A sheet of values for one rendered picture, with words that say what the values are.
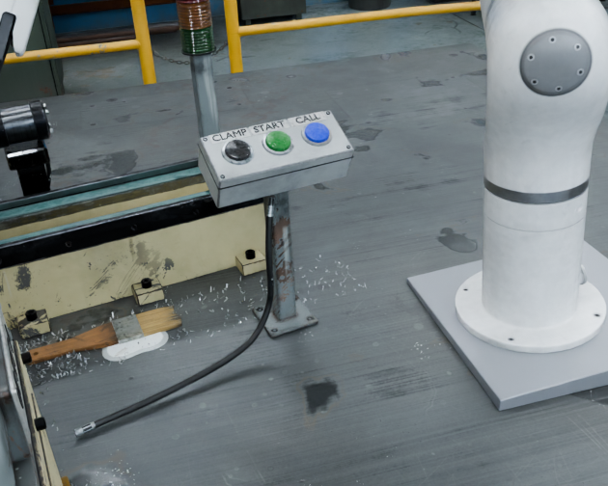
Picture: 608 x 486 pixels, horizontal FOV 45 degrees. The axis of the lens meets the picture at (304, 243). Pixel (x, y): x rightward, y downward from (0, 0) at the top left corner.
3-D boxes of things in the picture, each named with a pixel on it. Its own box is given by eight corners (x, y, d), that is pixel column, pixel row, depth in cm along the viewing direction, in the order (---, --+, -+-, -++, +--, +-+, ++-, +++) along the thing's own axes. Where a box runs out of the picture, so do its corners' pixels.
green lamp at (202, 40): (187, 57, 129) (184, 32, 127) (178, 49, 134) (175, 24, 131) (220, 52, 131) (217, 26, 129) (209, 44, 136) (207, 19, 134)
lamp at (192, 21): (184, 32, 127) (180, 5, 124) (175, 24, 131) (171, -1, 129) (217, 26, 129) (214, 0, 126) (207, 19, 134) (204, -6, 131)
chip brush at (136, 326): (28, 372, 93) (27, 367, 92) (24, 350, 97) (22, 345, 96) (184, 326, 99) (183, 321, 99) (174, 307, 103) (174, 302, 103)
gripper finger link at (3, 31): (8, 51, 79) (-6, 72, 83) (19, -9, 81) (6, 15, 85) (-3, 46, 78) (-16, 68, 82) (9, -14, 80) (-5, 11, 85)
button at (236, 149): (229, 171, 83) (230, 160, 81) (220, 151, 84) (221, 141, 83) (254, 165, 84) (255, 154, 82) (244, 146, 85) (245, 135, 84)
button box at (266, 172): (216, 209, 84) (219, 180, 80) (196, 165, 88) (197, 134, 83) (347, 176, 90) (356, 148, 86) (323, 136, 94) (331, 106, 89)
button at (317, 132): (309, 151, 86) (311, 142, 85) (298, 134, 88) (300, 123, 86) (331, 147, 87) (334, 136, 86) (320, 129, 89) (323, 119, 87)
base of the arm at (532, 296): (551, 257, 106) (560, 139, 97) (638, 329, 90) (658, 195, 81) (431, 288, 102) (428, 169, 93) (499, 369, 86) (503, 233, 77)
